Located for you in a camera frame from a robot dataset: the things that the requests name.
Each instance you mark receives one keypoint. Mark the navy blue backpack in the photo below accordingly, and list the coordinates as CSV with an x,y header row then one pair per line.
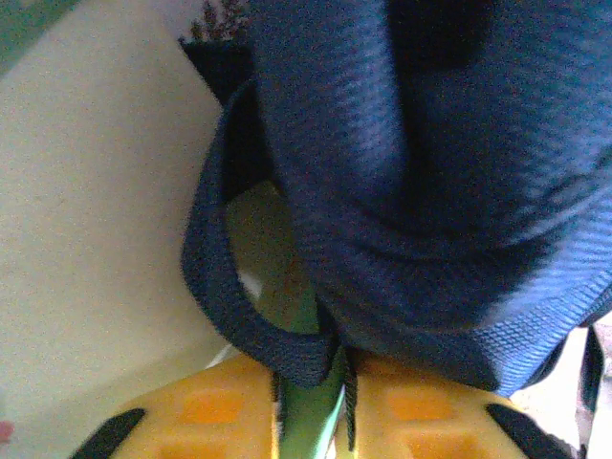
x,y
382,191

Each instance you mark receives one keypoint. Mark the pale green notebook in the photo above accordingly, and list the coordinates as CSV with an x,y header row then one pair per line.
x,y
95,191

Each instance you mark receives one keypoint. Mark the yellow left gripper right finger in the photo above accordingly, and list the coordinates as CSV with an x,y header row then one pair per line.
x,y
421,421

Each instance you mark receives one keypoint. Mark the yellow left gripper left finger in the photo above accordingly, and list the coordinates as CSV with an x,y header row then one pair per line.
x,y
201,416

